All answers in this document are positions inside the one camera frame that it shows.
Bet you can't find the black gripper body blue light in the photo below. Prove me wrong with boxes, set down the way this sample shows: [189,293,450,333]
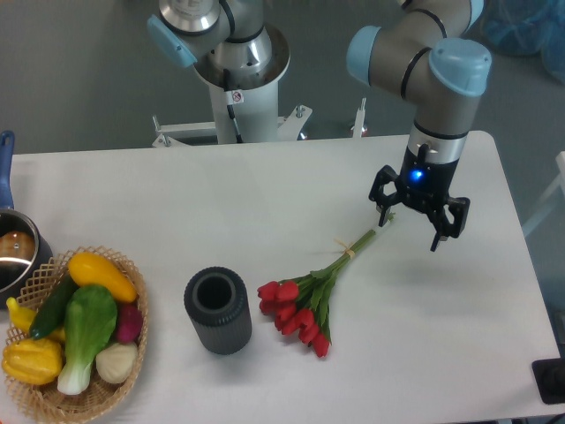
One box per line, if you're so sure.
[395,134,467,216]

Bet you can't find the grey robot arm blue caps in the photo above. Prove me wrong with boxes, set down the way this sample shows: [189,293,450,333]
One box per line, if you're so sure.
[346,0,492,249]

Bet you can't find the second grey robot arm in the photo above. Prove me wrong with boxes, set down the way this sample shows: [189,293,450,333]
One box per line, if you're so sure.
[147,1,264,68]

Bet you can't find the red tulip bouquet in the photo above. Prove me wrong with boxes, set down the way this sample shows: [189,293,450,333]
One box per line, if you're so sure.
[257,229,376,358]

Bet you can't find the blue plastic bag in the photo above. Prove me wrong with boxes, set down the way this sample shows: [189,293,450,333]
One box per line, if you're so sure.
[479,1,564,83]

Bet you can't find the black device at table edge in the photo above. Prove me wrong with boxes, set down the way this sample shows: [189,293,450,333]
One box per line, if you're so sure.
[531,358,564,405]

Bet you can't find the dark grey ribbed vase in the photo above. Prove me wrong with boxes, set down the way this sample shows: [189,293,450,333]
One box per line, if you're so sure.
[184,266,252,355]

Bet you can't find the purple red radish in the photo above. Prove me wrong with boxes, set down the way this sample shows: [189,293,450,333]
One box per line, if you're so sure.
[115,304,143,344]

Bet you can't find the yellow squash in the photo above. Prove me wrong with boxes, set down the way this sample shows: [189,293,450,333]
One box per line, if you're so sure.
[67,252,138,303]

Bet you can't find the green bok choy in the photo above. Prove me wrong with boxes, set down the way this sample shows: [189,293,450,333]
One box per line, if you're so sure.
[57,284,117,396]

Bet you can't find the white garlic bulb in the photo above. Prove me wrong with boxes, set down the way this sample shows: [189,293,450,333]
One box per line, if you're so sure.
[95,343,138,384]

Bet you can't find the dark green cucumber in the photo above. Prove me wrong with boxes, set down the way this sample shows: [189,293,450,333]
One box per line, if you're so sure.
[29,274,79,340]

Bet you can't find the small yellow gourd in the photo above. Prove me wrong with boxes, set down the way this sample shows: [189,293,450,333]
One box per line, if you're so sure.
[6,297,65,344]

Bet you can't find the yellow ridged pumpkin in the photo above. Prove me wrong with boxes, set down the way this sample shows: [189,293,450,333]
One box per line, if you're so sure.
[2,338,63,385]

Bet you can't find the woven wicker basket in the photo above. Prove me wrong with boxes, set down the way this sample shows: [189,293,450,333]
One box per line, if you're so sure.
[4,246,149,423]

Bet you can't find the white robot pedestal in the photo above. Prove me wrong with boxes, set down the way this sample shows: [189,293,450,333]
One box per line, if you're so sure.
[195,23,290,129]

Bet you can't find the black cable on pedestal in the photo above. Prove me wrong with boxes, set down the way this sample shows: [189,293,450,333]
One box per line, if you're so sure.
[222,68,245,145]

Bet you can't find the white metal base frame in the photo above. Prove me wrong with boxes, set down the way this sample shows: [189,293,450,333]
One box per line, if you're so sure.
[151,104,313,148]

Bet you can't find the blue handled saucepan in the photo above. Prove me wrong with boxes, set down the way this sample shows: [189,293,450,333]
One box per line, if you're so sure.
[1,131,52,310]

